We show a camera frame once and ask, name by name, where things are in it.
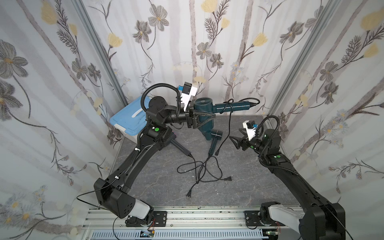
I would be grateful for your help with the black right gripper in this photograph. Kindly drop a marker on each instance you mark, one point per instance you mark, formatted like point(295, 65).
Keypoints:
point(245, 142)

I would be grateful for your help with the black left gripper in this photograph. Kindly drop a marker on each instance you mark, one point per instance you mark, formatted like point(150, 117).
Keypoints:
point(190, 117)

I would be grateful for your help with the dark green hair dryer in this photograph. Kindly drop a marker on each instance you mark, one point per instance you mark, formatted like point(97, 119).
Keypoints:
point(216, 136)
point(216, 111)

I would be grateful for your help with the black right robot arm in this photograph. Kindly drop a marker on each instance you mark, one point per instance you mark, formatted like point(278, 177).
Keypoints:
point(318, 219)

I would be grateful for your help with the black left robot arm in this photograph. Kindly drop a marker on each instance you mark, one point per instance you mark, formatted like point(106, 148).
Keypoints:
point(112, 192)

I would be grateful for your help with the black hair dryer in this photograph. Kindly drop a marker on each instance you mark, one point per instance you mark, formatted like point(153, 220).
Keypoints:
point(181, 147)

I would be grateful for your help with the blue lid storage box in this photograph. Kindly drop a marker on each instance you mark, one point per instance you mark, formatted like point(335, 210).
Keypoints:
point(130, 120)

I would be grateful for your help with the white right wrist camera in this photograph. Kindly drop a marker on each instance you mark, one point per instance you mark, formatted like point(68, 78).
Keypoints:
point(251, 128)

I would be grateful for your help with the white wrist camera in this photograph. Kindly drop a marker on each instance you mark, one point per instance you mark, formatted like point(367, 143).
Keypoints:
point(188, 91)
point(251, 128)

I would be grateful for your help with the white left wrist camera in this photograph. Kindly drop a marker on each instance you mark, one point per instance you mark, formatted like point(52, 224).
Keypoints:
point(188, 91)

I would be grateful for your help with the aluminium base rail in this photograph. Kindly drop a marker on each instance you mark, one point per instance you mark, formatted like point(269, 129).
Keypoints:
point(188, 223)

